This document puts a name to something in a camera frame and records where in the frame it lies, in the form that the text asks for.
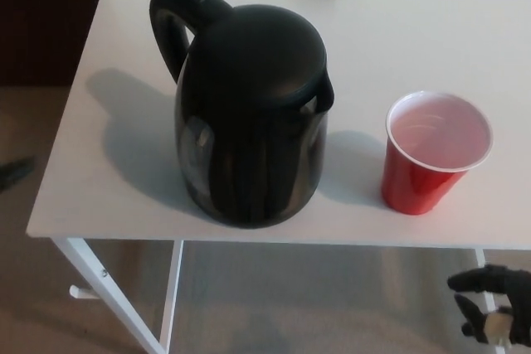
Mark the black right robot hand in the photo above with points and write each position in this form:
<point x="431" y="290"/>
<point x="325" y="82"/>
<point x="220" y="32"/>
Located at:
<point x="514" y="300"/>

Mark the dark brown cabinet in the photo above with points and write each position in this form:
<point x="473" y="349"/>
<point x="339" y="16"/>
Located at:
<point x="41" y="18"/>

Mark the white metal table leg frame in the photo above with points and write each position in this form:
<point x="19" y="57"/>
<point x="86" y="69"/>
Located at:
<point x="170" y="296"/>
<point x="483" y="258"/>

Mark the red plastic cup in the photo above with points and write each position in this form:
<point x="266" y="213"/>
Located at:
<point x="415" y="188"/>

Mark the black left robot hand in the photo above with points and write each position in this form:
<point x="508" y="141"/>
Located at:
<point x="14" y="171"/>

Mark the black electric kettle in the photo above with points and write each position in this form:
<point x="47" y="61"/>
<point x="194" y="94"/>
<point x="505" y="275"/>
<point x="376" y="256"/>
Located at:
<point x="249" y="122"/>

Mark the white hook on table leg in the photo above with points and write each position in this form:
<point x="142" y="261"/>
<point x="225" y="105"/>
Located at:
<point x="82" y="292"/>

